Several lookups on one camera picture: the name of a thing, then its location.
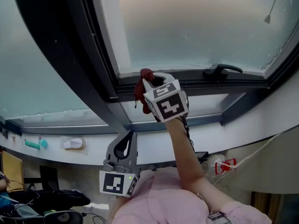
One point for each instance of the clear plastic bag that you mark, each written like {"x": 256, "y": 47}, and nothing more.
{"x": 210, "y": 169}

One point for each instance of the frosted hinged window sash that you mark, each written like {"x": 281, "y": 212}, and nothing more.
{"x": 187, "y": 31}

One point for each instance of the small teal cap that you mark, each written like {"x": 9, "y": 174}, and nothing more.
{"x": 43, "y": 143}

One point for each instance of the black office chair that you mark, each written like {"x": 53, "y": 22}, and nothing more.
{"x": 70, "y": 217}

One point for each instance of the teal tube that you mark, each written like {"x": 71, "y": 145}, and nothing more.
{"x": 32, "y": 144}

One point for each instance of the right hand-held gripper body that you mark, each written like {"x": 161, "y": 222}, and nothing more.
{"x": 170, "y": 106}

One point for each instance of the small brown object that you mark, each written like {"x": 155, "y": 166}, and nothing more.
{"x": 13, "y": 137}

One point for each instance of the white window sill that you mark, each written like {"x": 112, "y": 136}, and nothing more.
{"x": 158, "y": 146}

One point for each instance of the person's left forearm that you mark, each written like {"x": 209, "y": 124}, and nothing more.
{"x": 118, "y": 209}

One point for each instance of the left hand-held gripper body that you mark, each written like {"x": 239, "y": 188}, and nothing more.
{"x": 114, "y": 183}

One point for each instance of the red plastic frame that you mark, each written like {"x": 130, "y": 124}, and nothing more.
{"x": 230, "y": 161}

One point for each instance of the black bag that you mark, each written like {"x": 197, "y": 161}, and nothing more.
{"x": 58, "y": 197}

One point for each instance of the small low glass pane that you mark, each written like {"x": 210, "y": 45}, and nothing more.
{"x": 205, "y": 106}

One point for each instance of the bagged white slipper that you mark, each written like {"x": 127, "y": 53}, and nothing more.
{"x": 72, "y": 144}

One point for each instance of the dark fixed window frame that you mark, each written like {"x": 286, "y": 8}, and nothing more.
{"x": 53, "y": 43}

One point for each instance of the small dark clip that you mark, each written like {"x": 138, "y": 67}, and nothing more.
{"x": 5, "y": 134}

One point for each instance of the person's right forearm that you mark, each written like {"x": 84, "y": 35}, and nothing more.
{"x": 184, "y": 153}

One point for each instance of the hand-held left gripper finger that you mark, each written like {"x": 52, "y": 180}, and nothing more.
{"x": 134, "y": 153}
{"x": 112, "y": 150}

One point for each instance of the dark red cloth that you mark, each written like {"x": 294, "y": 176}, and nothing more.
{"x": 139, "y": 90}

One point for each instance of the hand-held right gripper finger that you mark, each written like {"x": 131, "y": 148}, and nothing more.
{"x": 169, "y": 77}
{"x": 147, "y": 86}

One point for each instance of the person's pink shirt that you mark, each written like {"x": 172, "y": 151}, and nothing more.
{"x": 163, "y": 199}

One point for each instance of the small black box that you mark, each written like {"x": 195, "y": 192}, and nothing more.
{"x": 201, "y": 155}

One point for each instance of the brown wooden panel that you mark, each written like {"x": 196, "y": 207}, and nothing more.
{"x": 264, "y": 209}

